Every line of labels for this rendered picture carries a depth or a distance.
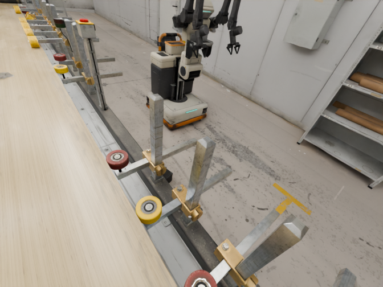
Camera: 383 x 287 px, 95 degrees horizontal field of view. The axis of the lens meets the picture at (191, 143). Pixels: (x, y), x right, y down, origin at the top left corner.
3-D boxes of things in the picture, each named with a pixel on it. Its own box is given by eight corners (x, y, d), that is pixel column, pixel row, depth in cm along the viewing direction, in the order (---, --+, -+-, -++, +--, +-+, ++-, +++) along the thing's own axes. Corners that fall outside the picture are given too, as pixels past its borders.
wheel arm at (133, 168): (193, 142, 99) (194, 136, 96) (197, 146, 97) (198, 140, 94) (115, 176, 75) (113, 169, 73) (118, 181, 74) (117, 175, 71)
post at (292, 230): (227, 274, 65) (294, 210, 33) (234, 283, 63) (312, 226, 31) (220, 281, 63) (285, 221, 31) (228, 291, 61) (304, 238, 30)
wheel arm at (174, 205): (225, 171, 85) (228, 165, 82) (231, 176, 83) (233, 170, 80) (142, 223, 62) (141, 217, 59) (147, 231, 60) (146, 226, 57)
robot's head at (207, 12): (184, 6, 162) (192, -9, 150) (201, 8, 174) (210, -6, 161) (190, 21, 163) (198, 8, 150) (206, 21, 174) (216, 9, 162)
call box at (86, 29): (93, 36, 101) (89, 20, 96) (97, 40, 97) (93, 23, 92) (79, 36, 97) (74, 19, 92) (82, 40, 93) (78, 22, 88)
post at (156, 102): (158, 179, 90) (158, 91, 59) (161, 183, 89) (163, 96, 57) (151, 181, 89) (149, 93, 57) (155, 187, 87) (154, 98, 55)
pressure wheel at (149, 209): (143, 239, 57) (141, 224, 49) (134, 218, 62) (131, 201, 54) (165, 226, 61) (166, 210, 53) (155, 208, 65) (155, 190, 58)
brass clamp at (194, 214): (182, 189, 74) (183, 183, 71) (203, 215, 67) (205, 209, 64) (170, 197, 71) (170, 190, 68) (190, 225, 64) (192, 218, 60)
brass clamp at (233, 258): (224, 242, 61) (228, 236, 58) (256, 281, 54) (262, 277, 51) (211, 254, 58) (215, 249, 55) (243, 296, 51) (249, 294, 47)
